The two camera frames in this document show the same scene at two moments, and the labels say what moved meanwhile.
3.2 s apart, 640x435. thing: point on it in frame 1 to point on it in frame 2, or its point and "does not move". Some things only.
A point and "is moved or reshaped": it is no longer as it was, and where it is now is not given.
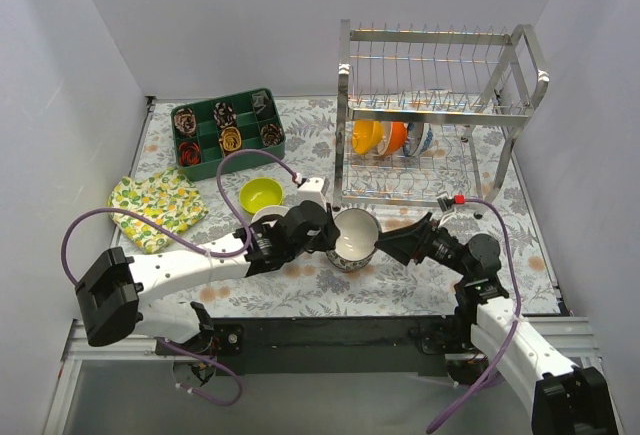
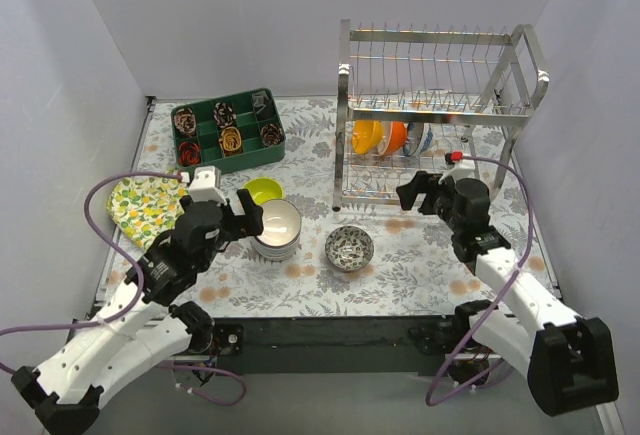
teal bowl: [355, 244] is moved or reshaped
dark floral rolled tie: [224, 114] does not move
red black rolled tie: [189, 153] does not move
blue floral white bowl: [418, 138] does not move
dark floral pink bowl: [351, 256] does not move
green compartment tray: [205, 131] does not move
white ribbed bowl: [268, 210] is moved or reshaped
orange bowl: [397, 137] does not move
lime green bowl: [259, 192] does not move
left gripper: [310, 228] to [234, 222]
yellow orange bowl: [365, 134] does not move
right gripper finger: [406, 242] to [418, 185]
